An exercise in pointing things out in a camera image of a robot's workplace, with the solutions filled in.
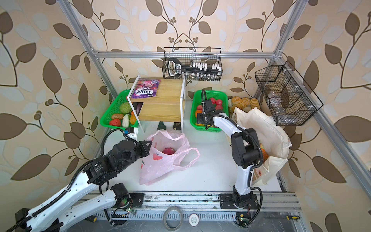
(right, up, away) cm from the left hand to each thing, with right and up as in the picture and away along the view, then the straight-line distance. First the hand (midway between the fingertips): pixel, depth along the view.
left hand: (154, 142), depth 69 cm
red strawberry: (-35, +8, +30) cm, 47 cm away
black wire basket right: (+75, +20, +13) cm, 79 cm away
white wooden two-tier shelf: (+2, +19, +28) cm, 34 cm away
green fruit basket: (+22, +25, +45) cm, 56 cm away
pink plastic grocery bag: (+2, -11, 0) cm, 11 cm away
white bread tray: (+61, +22, +43) cm, 78 cm away
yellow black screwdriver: (+68, -37, 0) cm, 77 cm away
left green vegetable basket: (-34, +13, +36) cm, 52 cm away
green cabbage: (-30, +18, +36) cm, 50 cm away
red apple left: (+25, +19, +42) cm, 52 cm away
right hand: (+25, +10, +27) cm, 38 cm away
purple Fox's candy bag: (-7, +28, +10) cm, 30 cm away
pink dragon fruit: (+5, -8, +15) cm, 18 cm away
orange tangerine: (+23, +16, +36) cm, 46 cm away
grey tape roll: (+9, -38, +1) cm, 39 cm away
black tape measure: (+8, +6, +33) cm, 34 cm away
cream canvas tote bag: (+62, -1, +6) cm, 63 cm away
